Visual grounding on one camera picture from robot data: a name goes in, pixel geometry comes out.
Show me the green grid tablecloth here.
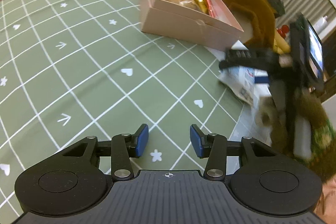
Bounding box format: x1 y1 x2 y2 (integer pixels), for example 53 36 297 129
1 0 243 223

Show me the pink cardboard box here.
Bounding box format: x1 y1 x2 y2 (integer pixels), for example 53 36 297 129
139 0 244 51

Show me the blue snack packet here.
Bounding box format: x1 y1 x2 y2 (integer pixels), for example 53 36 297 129
218 67 271 107

